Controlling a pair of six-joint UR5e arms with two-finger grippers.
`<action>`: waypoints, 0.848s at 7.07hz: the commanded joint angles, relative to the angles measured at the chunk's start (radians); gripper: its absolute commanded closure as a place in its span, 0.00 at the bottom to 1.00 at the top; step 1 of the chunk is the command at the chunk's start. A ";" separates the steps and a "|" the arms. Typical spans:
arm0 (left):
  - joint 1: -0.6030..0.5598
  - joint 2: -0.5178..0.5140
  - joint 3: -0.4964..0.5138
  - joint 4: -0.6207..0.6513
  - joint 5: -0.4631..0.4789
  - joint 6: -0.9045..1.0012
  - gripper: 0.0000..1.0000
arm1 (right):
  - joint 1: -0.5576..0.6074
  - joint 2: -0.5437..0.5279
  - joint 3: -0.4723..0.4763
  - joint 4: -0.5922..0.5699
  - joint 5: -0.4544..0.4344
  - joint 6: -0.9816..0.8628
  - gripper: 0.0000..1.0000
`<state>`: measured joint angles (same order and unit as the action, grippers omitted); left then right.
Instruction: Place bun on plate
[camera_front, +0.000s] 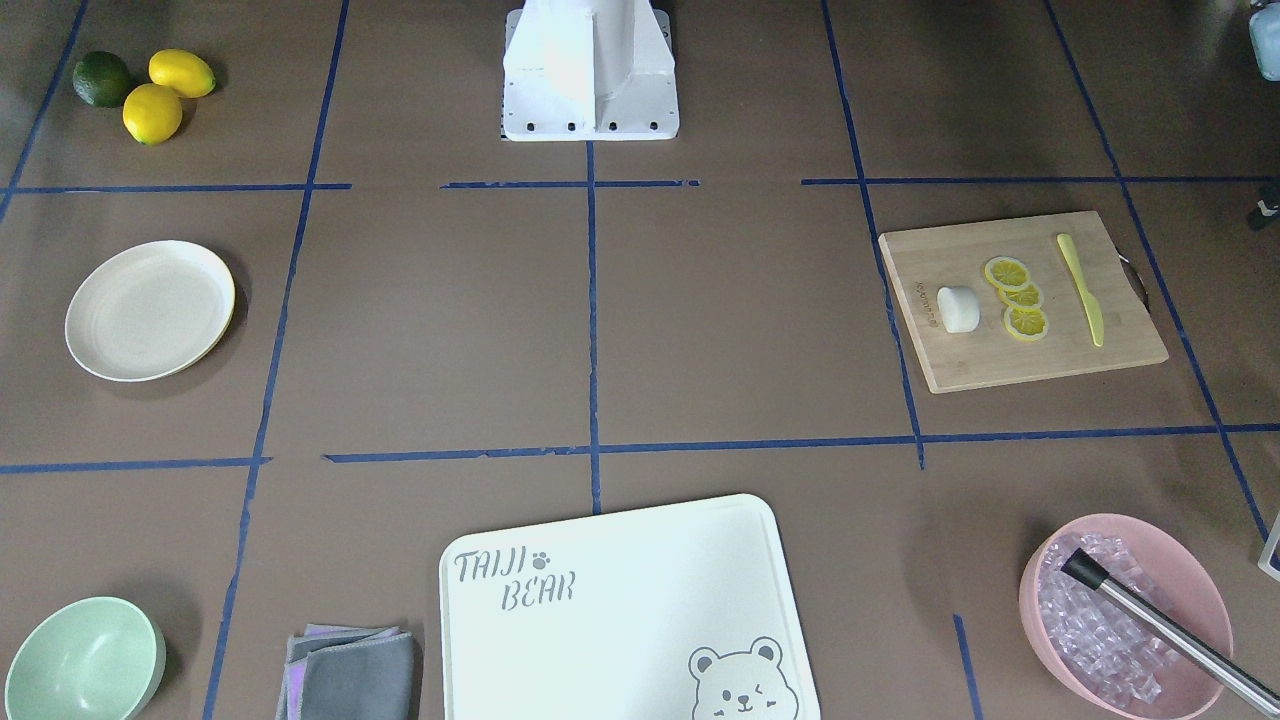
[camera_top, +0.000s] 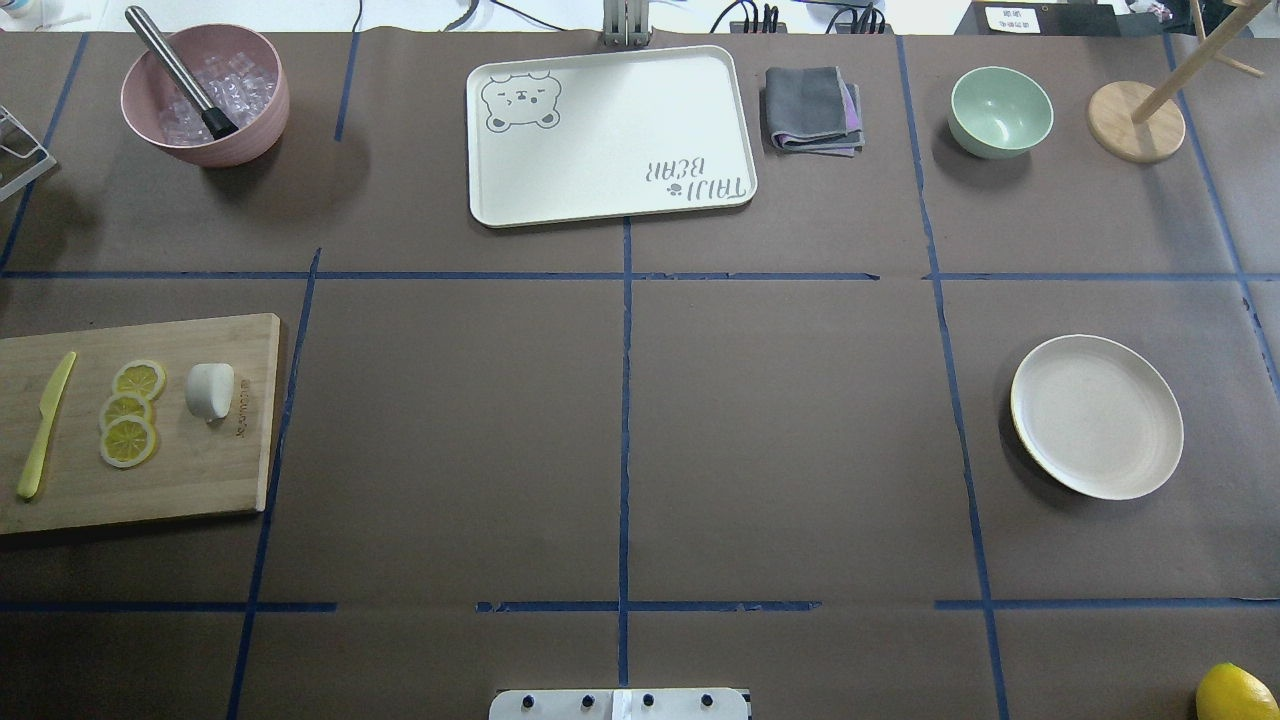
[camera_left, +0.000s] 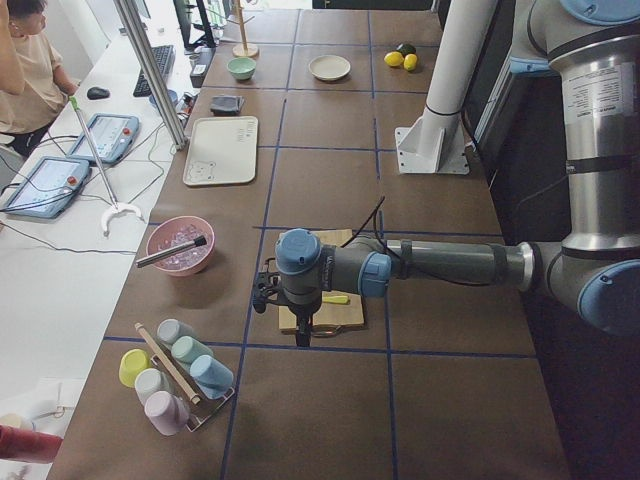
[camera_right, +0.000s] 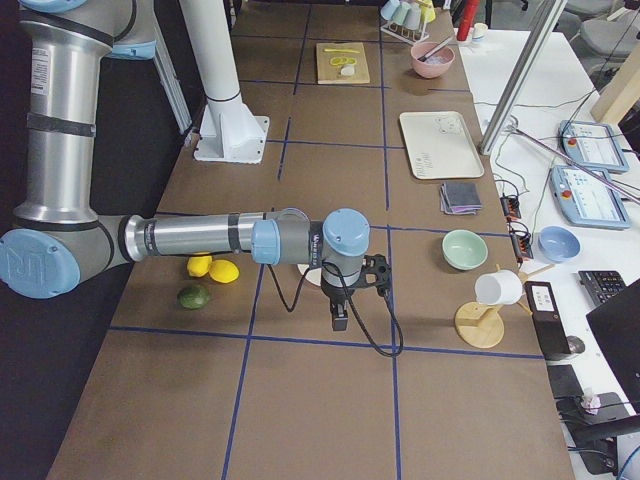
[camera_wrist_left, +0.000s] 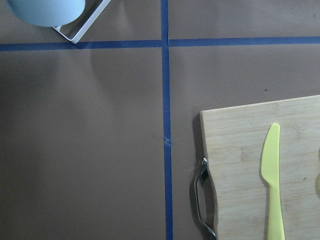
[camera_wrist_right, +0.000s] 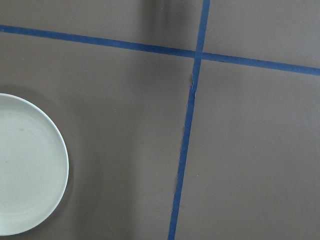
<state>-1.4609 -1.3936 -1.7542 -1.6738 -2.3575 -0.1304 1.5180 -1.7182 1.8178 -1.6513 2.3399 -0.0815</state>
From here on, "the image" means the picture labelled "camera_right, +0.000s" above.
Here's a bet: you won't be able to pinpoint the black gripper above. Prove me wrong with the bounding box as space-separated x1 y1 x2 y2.
321 279 355 331

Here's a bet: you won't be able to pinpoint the white steamed bun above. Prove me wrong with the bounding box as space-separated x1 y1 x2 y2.
340 65 355 77

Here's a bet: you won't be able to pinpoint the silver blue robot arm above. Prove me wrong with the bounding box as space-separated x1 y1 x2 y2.
1 1 370 331

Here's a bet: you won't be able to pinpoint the yellow lemon near arm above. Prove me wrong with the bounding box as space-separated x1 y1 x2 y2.
186 255 213 278

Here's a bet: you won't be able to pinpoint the cream bear tray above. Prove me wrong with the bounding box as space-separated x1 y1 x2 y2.
399 111 484 180

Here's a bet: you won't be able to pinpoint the white round plate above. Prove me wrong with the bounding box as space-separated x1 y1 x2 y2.
297 264 322 287

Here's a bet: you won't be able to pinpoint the yellow lemon outer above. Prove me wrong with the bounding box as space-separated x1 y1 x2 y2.
208 259 240 284

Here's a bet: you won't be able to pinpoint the green bowl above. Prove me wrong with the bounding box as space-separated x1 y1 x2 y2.
442 229 488 271

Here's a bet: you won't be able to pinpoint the wooden mug tree stand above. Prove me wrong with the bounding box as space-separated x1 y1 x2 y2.
454 264 554 349

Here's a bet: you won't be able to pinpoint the green lime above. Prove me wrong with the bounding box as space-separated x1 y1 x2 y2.
177 284 211 310

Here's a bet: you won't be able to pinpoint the folded grey purple cloths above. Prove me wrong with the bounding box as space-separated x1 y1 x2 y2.
440 181 483 215

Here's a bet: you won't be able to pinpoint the white mug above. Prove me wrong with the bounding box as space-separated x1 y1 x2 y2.
474 270 523 305

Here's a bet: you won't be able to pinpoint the black orange power strip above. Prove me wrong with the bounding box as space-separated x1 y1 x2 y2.
500 195 533 265

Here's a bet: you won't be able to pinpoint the black box with label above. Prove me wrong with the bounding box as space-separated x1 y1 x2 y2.
524 280 571 361

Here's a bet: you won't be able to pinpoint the bamboo cutting board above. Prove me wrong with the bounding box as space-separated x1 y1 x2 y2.
316 42 370 85

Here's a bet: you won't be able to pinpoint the blue bowl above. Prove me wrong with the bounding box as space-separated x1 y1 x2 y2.
537 226 581 263

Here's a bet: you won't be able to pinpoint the lemon slice top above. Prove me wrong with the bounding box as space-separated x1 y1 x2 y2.
329 56 357 68

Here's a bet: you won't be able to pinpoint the yellow plastic knife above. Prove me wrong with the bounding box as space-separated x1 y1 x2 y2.
323 47 360 54

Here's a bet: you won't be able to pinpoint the pink bowl with ice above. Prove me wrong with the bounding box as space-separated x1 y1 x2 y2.
410 42 456 79

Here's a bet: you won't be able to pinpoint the black keyboard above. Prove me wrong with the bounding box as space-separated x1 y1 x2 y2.
578 270 627 306

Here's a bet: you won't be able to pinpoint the lower teach pendant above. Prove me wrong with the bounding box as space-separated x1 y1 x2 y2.
549 165 631 230

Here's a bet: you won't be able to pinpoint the teach pendant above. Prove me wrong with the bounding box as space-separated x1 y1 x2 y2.
558 120 630 174
549 165 631 230

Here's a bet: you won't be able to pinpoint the steel black-tipped muddler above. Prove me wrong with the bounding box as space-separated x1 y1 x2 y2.
417 35 454 62

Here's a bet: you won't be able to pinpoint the black laptop monitor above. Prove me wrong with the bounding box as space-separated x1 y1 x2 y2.
586 281 639 402

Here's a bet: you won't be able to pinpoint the cup rack with cups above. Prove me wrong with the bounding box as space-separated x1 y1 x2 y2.
380 0 436 45

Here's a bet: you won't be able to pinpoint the upper teach pendant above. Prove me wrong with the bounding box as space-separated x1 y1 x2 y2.
558 120 630 174

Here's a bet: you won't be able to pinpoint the small white paper cup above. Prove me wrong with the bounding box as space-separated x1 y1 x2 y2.
471 22 489 43

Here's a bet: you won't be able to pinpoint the red bottle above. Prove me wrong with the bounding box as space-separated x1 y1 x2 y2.
456 0 480 42

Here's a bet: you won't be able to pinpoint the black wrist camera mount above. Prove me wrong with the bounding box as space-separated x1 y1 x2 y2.
358 254 392 297

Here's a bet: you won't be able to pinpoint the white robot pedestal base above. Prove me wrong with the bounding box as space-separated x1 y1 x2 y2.
180 0 270 164

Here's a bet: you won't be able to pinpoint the aluminium frame post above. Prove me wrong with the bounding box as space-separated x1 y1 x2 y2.
479 0 567 155

